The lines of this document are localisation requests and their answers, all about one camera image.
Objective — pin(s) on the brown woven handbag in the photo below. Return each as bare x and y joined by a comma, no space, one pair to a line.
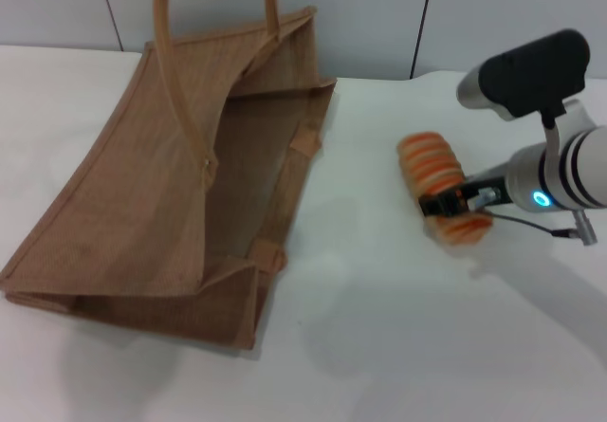
142,204

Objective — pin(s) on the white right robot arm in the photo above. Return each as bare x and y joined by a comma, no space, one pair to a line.
583,170

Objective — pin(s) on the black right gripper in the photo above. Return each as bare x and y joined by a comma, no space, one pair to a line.
488,182

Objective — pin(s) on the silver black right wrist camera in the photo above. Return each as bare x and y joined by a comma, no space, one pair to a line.
536,76

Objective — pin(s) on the orange striped bread loaf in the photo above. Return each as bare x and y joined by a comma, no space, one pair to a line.
429,161

